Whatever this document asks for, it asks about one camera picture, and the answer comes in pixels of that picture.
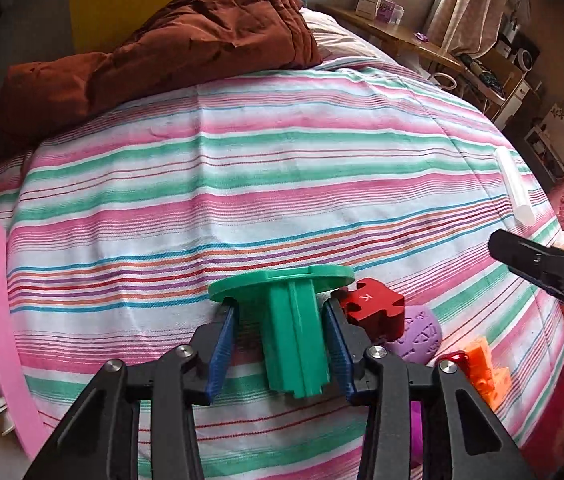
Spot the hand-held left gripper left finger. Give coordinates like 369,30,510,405
22,302,240,480

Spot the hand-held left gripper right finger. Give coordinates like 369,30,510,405
322,299,537,480

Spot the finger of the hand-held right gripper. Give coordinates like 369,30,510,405
488,230,564,321

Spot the green plastic spool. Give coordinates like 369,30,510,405
208,265,356,401

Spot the red puzzle piece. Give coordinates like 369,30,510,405
338,277,407,343

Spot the small red plastic piece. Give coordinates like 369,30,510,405
436,351,468,368

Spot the pink rimmed white tray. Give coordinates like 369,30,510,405
0,216,49,461

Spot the white plastic tube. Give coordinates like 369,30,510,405
496,147,537,227

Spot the lilac patterned egg toy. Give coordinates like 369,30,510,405
384,305,443,366

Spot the magenta mesh hat toy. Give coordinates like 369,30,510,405
409,400,425,466

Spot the orange building block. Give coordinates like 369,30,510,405
462,336,511,408

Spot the cluttered wooden shelf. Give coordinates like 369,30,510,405
456,52,530,128

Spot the striped pink green blanket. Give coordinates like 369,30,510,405
0,57,564,480

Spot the grey stereo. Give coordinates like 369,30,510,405
494,30,541,78

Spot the wooden nightstand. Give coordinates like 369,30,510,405
322,4,465,71

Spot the beige patterned curtain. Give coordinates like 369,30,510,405
424,0,517,56

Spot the purple white box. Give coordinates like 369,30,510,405
376,0,405,23

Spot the beige pillow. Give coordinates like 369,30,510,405
299,7,387,68

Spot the brown pillow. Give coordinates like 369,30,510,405
0,51,128,161

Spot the brown quilted blanket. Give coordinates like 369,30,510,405
0,0,310,81

